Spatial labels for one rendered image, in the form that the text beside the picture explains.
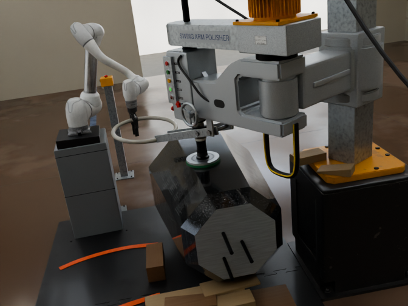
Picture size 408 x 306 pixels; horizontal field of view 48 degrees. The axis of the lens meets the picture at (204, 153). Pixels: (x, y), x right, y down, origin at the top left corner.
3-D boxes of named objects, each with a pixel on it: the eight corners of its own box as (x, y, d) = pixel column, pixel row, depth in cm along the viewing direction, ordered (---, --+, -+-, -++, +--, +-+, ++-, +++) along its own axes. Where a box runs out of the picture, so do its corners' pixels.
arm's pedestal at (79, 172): (68, 244, 374) (45, 154, 345) (71, 216, 420) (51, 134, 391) (129, 232, 382) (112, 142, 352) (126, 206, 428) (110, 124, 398)
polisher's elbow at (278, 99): (276, 106, 243) (274, 70, 236) (306, 112, 229) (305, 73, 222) (252, 116, 232) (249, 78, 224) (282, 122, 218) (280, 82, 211)
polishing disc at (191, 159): (218, 164, 282) (218, 163, 282) (184, 166, 285) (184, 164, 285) (220, 152, 302) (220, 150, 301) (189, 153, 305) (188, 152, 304)
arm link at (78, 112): (64, 127, 363) (59, 100, 355) (76, 121, 379) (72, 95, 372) (81, 128, 358) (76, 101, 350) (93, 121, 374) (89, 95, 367)
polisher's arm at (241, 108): (308, 146, 236) (306, 50, 218) (279, 161, 222) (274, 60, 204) (214, 122, 289) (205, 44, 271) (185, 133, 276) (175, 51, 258)
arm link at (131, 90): (133, 102, 343) (142, 96, 354) (130, 82, 336) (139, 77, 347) (121, 101, 347) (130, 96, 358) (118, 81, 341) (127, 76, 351)
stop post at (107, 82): (133, 170, 504) (116, 73, 464) (133, 178, 486) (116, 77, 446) (115, 173, 502) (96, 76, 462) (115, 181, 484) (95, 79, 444)
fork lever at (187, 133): (237, 127, 273) (234, 119, 272) (213, 136, 262) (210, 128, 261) (173, 136, 328) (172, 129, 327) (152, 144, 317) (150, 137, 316)
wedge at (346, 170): (354, 170, 267) (354, 163, 265) (350, 177, 259) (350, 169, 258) (320, 166, 277) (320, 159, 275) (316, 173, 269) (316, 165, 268)
